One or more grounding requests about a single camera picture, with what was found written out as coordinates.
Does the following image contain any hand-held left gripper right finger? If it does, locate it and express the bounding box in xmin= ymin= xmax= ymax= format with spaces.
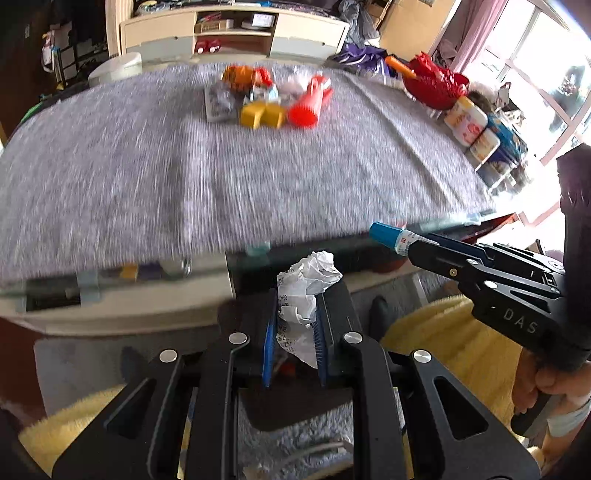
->
xmin=314 ymin=281 xmax=541 ymax=480

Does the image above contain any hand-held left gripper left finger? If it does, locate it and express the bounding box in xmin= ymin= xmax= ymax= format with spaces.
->
xmin=52 ymin=288 xmax=278 ymax=480

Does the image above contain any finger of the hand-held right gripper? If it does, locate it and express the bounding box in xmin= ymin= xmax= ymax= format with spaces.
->
xmin=427 ymin=233 xmax=566 ymax=278
xmin=409 ymin=242 xmax=560 ymax=301

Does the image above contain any small blue cap bottle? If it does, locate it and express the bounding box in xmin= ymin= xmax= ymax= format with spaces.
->
xmin=368 ymin=222 xmax=428 ymax=254

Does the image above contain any white paper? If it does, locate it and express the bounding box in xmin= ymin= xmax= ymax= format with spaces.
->
xmin=276 ymin=250 xmax=343 ymax=369

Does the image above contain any red plastic tube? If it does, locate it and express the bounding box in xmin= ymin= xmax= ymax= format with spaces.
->
xmin=288 ymin=75 xmax=334 ymax=128

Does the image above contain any clear plastic wrapper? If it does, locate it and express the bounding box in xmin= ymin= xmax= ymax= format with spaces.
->
xmin=277 ymin=78 xmax=311 ymax=103

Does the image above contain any yellow plastic block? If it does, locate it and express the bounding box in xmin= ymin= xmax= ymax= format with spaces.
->
xmin=239 ymin=102 xmax=285 ymax=131

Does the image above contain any blue white small packet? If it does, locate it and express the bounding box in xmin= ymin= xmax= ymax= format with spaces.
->
xmin=249 ymin=85 xmax=280 ymax=105

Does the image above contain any clear gray plastic packet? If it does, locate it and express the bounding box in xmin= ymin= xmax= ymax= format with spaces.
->
xmin=204 ymin=83 xmax=242 ymax=123

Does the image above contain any orange snack packet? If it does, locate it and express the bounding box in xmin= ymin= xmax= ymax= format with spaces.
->
xmin=221 ymin=65 xmax=257 ymax=93

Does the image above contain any person's right forearm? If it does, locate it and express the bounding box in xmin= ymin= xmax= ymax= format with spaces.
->
xmin=538 ymin=398 xmax=591 ymax=476

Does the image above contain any person's right hand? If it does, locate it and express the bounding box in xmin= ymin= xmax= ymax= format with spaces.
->
xmin=512 ymin=348 xmax=591 ymax=416

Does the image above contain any blue cookie tin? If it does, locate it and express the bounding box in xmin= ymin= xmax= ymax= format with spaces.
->
xmin=475 ymin=117 xmax=528 ymax=186

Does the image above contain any small white bottle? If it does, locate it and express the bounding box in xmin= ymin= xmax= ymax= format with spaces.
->
xmin=468 ymin=128 xmax=502 ymax=163

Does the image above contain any large white bottle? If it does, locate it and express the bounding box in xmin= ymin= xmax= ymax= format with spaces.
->
xmin=444 ymin=96 xmax=489 ymax=147

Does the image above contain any red plastic basket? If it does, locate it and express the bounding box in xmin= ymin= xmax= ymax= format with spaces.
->
xmin=401 ymin=52 xmax=470 ymax=112

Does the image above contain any glass top coffee table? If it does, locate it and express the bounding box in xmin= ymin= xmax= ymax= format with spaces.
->
xmin=0 ymin=58 xmax=525 ymax=337

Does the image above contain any gray fluffy rug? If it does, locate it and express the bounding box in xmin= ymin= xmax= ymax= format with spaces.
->
xmin=34 ymin=335 xmax=358 ymax=480

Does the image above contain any window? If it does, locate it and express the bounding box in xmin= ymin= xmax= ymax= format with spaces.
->
xmin=480 ymin=0 xmax=591 ymax=224

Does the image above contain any gray woven table mat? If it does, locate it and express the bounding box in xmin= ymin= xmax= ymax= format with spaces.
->
xmin=0 ymin=60 xmax=492 ymax=282

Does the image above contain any orange foam tube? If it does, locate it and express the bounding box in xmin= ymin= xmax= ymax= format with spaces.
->
xmin=385 ymin=55 xmax=417 ymax=78

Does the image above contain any beige standing air conditioner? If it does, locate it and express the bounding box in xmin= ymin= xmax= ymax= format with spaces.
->
xmin=379 ymin=0 xmax=462 ymax=62

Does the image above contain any pink curtain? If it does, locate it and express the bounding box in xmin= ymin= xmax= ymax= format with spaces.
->
xmin=455 ymin=0 xmax=537 ymax=63

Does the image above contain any gray jacket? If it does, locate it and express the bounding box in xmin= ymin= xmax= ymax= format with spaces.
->
xmin=339 ymin=0 xmax=385 ymax=48

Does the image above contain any white round container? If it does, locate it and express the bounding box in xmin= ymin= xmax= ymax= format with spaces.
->
xmin=88 ymin=52 xmax=144 ymax=87

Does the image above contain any small cardboard box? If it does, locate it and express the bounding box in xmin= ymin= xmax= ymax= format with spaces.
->
xmin=194 ymin=18 xmax=235 ymax=34

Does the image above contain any cream TV cabinet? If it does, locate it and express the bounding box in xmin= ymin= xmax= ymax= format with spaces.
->
xmin=119 ymin=4 xmax=351 ymax=60

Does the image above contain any white cable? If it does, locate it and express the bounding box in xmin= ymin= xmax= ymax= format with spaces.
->
xmin=244 ymin=440 xmax=352 ymax=480

